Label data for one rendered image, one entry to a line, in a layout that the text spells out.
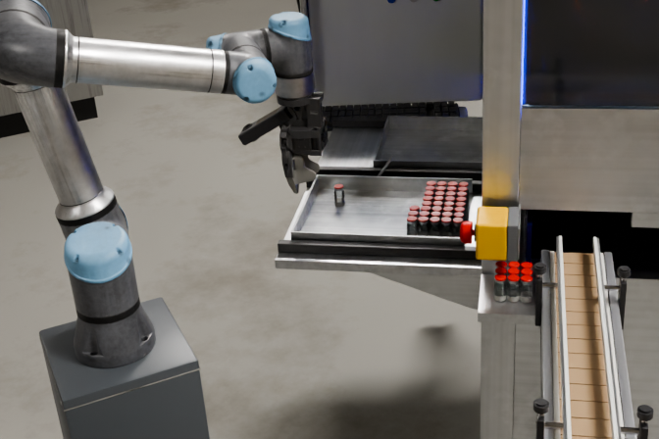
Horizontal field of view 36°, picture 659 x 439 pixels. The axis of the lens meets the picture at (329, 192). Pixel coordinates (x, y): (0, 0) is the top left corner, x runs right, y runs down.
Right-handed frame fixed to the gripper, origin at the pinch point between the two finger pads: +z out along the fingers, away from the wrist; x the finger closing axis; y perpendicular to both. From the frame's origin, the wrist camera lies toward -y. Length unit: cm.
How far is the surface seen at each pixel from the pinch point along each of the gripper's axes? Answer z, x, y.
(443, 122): 8, 53, 26
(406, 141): 10.0, 45.5, 17.5
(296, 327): 98, 91, -26
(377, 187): 9.3, 19.1, 14.0
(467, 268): 10.5, -11.5, 35.4
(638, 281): 11, -13, 66
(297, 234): 7.3, -6.4, 1.8
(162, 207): 98, 172, -100
